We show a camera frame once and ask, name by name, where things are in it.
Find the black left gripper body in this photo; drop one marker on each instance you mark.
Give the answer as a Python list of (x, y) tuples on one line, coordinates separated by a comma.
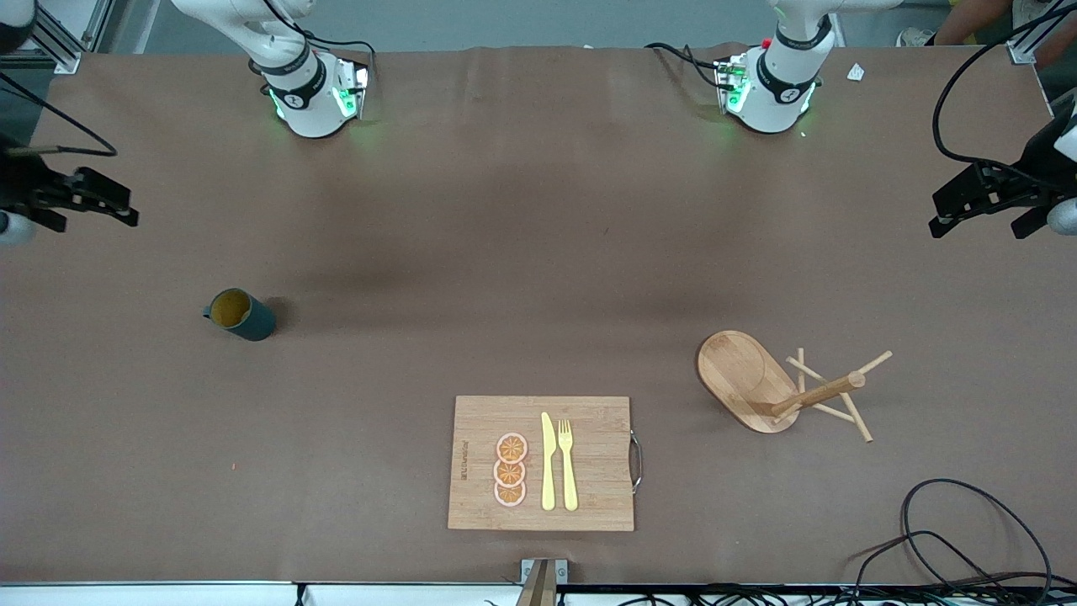
[(1023, 186)]

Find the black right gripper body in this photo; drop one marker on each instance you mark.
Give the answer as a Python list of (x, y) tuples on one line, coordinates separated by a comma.
[(29, 187)]

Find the teal ribbed plastic mug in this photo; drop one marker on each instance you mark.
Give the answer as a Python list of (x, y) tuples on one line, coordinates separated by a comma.
[(257, 324)]

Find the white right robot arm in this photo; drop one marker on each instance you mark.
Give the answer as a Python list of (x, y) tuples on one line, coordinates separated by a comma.
[(311, 109)]

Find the person bare forearm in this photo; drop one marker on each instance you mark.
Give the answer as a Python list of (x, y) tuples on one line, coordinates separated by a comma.
[(968, 21)]

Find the white paper scrap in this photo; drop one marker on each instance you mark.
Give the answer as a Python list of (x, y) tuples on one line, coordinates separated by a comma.
[(856, 72)]

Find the white shoe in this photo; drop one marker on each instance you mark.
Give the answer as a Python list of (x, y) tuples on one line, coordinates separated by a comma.
[(913, 38)]

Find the wooden mug tree rack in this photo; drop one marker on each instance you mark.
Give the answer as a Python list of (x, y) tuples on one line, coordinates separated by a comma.
[(740, 370)]

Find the brown table cover sheet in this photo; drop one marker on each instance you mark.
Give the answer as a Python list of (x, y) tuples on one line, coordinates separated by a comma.
[(538, 252)]

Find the wooden cutting board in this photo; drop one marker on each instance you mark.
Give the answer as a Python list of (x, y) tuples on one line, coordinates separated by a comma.
[(480, 421)]

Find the toy orange slice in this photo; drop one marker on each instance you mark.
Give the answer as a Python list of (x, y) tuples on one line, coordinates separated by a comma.
[(511, 448), (509, 473), (510, 494)]

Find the yellow plastic fork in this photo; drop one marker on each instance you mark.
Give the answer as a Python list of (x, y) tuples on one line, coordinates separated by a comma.
[(570, 480)]

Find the yellow plastic knife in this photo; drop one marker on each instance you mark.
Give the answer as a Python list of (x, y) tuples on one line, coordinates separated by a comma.
[(549, 471)]

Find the aluminium frame profile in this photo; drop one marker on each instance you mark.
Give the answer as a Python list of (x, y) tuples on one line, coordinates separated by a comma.
[(1021, 52), (59, 46)]

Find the grey metal bracket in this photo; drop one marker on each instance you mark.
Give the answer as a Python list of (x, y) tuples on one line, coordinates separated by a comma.
[(561, 572)]

